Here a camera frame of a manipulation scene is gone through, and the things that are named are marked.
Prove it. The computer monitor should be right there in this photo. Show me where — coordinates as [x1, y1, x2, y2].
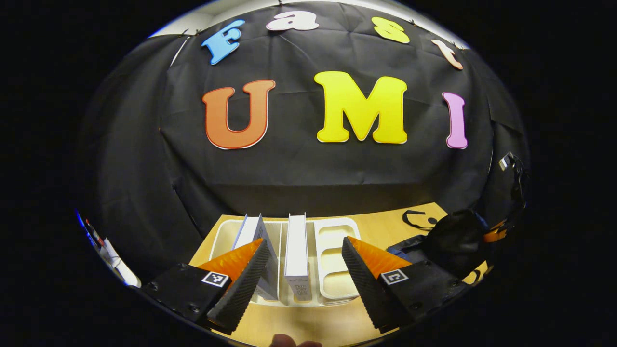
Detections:
[76, 211, 93, 241]

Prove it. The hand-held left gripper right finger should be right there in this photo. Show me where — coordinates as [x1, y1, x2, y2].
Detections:
[341, 236, 470, 334]

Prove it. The thick white book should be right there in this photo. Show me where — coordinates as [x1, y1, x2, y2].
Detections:
[283, 213, 313, 303]

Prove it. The red bottle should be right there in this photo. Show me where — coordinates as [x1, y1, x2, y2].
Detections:
[86, 219, 105, 247]

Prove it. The white bookshelf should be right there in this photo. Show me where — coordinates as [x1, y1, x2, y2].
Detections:
[208, 217, 362, 307]

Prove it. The blue-trimmed white book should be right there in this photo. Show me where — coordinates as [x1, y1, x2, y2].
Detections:
[232, 214, 281, 302]

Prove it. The blue schoolbag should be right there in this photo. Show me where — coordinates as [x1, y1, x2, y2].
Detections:
[386, 208, 498, 286]

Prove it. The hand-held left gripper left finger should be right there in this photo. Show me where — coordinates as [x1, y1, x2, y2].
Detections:
[140, 238, 271, 336]

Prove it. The white side desk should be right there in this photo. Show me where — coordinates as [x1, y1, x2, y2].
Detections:
[99, 239, 141, 288]

